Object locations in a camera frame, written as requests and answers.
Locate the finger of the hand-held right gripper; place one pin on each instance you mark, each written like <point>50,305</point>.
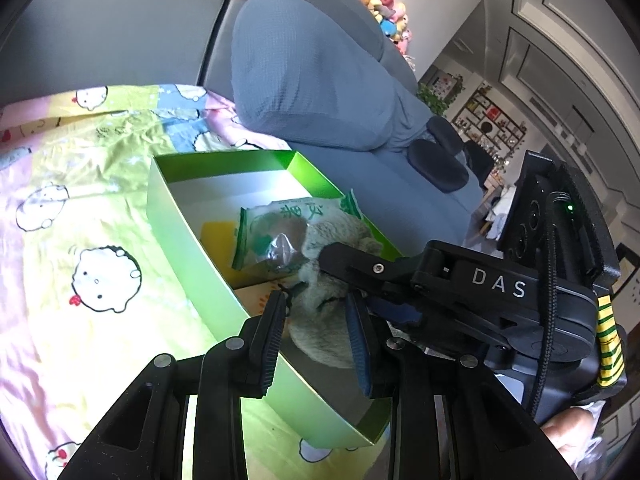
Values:
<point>370,267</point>
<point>395,310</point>

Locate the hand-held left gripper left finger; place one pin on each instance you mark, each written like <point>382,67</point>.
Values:
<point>270,345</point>

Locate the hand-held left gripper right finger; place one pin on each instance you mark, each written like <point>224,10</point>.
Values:
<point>357,350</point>

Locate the green fluffy cloth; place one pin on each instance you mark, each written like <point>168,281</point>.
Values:
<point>320,330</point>

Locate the tissue packet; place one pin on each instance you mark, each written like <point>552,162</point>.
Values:
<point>257,300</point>

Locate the clear green-edged plastic bag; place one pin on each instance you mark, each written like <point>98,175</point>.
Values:
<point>265,240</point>

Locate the large yellow sponge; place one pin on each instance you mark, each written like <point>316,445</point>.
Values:
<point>217,237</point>

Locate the green cardboard box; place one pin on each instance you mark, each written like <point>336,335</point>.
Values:
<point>175,240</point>

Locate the person's right hand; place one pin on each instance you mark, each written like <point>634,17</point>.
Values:
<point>565,430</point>

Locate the yellow striped tag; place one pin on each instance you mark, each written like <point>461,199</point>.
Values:
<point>611,345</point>

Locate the black padded armrest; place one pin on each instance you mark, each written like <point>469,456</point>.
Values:
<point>440,167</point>
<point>445,130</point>

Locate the green potted plant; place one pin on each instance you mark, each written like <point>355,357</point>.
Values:
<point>432,100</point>

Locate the blue-grey sofa cushion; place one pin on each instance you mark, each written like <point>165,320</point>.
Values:
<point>310,70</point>

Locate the cartoon printed blanket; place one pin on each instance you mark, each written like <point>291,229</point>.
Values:
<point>100,200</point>

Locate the pile of colourful plush toys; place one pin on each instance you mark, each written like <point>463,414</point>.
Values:
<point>390,15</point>

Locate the grey sofa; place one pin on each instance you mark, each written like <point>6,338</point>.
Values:
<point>125,25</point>

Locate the dark wall shelf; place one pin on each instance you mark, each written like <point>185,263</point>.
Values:
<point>490,125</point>

